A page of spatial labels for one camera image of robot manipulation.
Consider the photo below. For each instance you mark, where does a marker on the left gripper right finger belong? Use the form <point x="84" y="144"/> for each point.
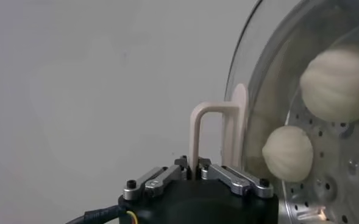
<point x="237" y="182"/>

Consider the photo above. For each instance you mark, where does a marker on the steel steamer basket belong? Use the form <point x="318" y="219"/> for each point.
<point x="334" y="188"/>

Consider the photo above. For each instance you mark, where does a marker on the white steamed baozi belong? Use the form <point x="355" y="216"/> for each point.
<point x="337" y="82"/>
<point x="287" y="153"/>

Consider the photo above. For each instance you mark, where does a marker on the glass pot lid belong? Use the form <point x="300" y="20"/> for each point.
<point x="195" y="134"/>

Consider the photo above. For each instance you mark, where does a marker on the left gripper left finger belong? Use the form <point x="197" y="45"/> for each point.
<point x="154" y="182"/>

